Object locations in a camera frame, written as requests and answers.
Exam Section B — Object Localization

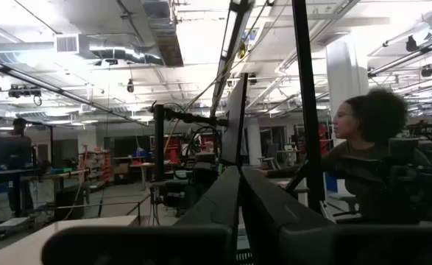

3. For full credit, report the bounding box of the silver round ceiling duct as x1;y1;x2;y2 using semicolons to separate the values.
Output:
55;32;165;67

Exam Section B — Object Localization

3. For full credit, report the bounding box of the white building column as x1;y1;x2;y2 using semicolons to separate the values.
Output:
325;36;370;196

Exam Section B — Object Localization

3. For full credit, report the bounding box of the black standing desk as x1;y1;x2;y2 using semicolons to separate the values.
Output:
0;167;91;236

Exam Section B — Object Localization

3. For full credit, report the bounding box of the person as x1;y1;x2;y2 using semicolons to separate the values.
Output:
259;88;432;224
7;117;36;218

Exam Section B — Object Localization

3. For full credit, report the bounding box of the red storage rack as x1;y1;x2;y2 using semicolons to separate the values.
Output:
78;146;113;185

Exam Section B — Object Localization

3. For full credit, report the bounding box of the black ceiling camera rig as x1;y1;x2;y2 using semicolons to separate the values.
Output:
7;83;43;107

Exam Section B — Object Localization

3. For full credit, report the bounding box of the black computer monitor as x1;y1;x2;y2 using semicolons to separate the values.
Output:
221;73;249;167

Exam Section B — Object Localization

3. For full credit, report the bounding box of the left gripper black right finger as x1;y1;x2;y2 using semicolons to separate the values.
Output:
241;167;432;265

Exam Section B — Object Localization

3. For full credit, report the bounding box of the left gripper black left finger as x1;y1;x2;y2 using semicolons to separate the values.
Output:
41;166;241;265

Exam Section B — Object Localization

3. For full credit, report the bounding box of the rectangular brown ceiling duct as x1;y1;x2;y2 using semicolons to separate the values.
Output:
140;0;185;68

